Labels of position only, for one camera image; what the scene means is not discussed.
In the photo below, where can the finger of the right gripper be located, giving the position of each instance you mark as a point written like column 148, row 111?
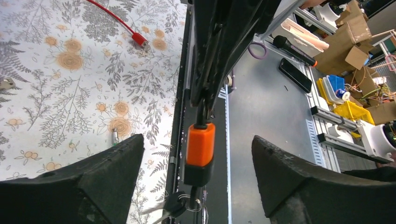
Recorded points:
column 210, row 17
column 235, row 24

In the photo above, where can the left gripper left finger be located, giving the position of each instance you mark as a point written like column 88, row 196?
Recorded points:
column 95, row 190

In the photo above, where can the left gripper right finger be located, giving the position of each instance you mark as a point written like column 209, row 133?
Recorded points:
column 296, row 191

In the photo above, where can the orange black padlock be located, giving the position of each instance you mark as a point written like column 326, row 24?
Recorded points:
column 199, row 157

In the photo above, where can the black microphone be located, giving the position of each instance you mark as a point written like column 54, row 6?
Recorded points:
column 281, row 42

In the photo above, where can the black smartphone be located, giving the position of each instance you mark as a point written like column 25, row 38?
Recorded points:
column 295, row 75

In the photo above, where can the yellow plastic basket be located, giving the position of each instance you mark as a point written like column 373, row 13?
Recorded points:
column 352, row 111

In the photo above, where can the cardboard boxes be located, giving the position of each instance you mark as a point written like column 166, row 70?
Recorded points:
column 348, row 51

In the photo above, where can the green cable lock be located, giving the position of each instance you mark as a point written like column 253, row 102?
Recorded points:
column 115, row 136

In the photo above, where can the black mounting base plate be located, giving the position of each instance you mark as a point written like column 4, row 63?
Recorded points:
column 214, row 196

